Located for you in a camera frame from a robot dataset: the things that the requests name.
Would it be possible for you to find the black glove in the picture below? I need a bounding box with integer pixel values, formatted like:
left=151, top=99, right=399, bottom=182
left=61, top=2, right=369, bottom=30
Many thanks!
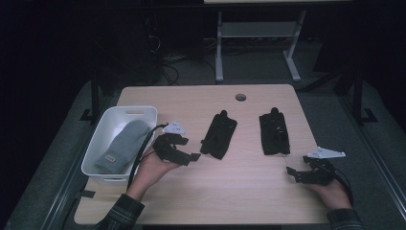
left=259, top=106, right=291, bottom=156
left=199, top=109, right=238, bottom=161

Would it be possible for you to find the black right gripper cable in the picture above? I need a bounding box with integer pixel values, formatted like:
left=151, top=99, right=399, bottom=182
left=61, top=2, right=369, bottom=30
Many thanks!
left=331, top=167, right=355, bottom=207

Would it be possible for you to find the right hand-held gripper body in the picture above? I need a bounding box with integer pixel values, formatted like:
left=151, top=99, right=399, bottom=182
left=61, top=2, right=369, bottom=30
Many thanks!
left=295, top=146, right=347, bottom=187

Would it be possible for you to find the tangle of floor cables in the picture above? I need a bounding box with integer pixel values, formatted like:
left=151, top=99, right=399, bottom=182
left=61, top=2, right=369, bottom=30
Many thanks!
left=145, top=18, right=218, bottom=86

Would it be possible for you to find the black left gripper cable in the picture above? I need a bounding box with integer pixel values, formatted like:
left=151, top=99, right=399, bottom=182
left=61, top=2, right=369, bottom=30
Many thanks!
left=126, top=123, right=169, bottom=192

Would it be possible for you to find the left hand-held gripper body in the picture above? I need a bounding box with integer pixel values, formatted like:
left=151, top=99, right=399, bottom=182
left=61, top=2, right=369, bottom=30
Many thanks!
left=151, top=120, right=192, bottom=167

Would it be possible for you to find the grey metal stand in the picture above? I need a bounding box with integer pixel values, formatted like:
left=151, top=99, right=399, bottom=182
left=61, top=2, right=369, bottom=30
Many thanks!
left=214, top=9, right=308, bottom=84

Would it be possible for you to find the person's right hand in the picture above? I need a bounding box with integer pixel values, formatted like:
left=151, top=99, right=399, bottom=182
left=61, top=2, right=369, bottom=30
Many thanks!
left=304, top=178, right=352, bottom=211

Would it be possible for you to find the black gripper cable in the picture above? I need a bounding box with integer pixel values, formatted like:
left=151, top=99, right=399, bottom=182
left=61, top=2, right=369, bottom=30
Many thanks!
left=331, top=167, right=355, bottom=207
left=126, top=123, right=169, bottom=192

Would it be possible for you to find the white plastic bin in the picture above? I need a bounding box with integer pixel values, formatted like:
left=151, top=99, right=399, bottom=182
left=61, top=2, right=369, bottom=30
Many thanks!
left=80, top=105, right=159, bottom=186

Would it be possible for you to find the grey mitten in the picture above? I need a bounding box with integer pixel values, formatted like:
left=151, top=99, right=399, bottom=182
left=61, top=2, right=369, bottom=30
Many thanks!
left=94, top=119, right=151, bottom=175

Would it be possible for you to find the black metal post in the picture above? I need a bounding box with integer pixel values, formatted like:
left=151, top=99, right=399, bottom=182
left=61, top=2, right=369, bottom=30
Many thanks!
left=350, top=65, right=379, bottom=127
left=79, top=68, right=102, bottom=123

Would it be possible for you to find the person's left hand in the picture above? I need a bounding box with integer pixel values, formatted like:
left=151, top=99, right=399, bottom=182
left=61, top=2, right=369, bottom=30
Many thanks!
left=125, top=149, right=181, bottom=203

